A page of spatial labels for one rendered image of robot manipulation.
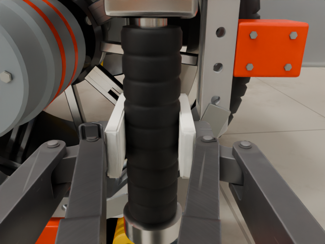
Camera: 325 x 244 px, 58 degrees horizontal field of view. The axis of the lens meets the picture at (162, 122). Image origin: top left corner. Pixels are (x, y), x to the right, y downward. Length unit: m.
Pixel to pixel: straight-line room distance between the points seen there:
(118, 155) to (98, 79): 0.36
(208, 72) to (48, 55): 0.20
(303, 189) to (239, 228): 0.50
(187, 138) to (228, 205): 1.35
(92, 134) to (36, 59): 0.15
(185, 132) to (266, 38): 0.27
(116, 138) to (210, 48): 0.26
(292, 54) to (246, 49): 0.06
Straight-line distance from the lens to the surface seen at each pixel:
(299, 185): 1.77
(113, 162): 0.17
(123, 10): 0.16
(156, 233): 0.21
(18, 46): 0.27
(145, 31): 0.16
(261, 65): 0.41
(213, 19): 0.39
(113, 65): 0.93
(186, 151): 0.16
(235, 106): 0.51
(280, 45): 0.41
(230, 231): 1.37
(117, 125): 0.16
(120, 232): 0.55
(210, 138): 0.15
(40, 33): 0.31
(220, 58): 0.40
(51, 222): 0.54
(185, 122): 0.17
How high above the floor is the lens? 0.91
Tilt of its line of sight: 22 degrees down
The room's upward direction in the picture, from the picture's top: straight up
